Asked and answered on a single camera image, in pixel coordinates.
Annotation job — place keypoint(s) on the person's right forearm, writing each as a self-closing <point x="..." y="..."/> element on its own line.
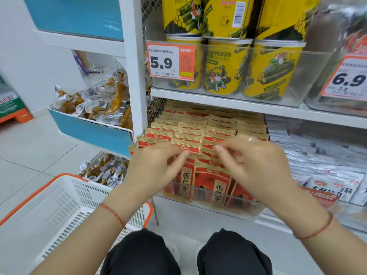
<point x="329" y="249"/>

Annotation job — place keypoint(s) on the person's right hand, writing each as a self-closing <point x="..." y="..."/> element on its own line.
<point x="263" y="168"/>

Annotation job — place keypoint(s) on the person's left leg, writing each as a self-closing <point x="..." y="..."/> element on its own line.
<point x="140" y="254"/>

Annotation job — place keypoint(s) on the person's left forearm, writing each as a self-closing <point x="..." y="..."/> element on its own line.
<point x="86" y="240"/>

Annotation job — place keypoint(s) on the pile of clear meat snacks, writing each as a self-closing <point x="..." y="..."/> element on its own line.
<point x="97" y="105"/>
<point x="106" y="170"/>

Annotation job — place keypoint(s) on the clear tray with orange label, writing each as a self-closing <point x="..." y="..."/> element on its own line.
<point x="349" y="216"/>

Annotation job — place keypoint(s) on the person's leg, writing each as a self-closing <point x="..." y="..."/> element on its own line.
<point x="83" y="58"/>
<point x="140" y="254"/>
<point x="232" y="254"/>

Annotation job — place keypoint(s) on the clear plastic packet bin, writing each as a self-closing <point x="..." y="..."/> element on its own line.
<point x="315" y="105"/>

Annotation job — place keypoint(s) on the green orange carton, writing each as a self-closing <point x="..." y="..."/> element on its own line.
<point x="11" y="105"/>

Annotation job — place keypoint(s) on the person's left thumb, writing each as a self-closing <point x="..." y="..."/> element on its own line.
<point x="175" y="174"/>

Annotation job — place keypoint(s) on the pile of grey snack bags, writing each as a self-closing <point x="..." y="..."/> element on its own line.
<point x="329" y="31"/>

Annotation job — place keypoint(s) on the white orange shopping basket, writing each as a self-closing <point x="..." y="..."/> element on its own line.
<point x="43" y="214"/>

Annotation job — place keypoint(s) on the person's left hand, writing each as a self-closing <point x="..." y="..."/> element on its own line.
<point x="143" y="171"/>

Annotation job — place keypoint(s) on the white shelf unit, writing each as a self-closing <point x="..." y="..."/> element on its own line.
<point x="133" y="83"/>

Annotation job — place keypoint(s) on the clear plastic canister bin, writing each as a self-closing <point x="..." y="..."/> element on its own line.
<point x="312" y="83"/>

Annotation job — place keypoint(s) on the person's right thumb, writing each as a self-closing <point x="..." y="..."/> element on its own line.
<point x="230" y="167"/>

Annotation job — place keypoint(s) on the stack of yellow snack canisters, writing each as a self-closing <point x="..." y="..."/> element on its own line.
<point x="223" y="65"/>

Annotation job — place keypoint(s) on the stack of red seed packets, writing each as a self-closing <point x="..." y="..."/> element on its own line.
<point x="195" y="123"/>

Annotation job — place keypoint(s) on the purple cleaning tool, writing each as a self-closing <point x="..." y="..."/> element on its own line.
<point x="80" y="65"/>

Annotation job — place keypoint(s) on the clear plastic shelf tray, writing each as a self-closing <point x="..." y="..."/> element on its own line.
<point x="206" y="204"/>

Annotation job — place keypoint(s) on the stack of white snack packets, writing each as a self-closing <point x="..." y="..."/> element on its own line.
<point x="315" y="151"/>

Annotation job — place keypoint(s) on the blue white display rack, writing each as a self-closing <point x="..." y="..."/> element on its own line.
<point x="77" y="17"/>

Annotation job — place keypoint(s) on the person's right leg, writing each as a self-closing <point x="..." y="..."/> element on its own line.
<point x="232" y="254"/>

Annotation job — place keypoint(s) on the red white price tag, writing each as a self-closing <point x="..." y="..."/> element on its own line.
<point x="347" y="78"/>
<point x="169" y="61"/>

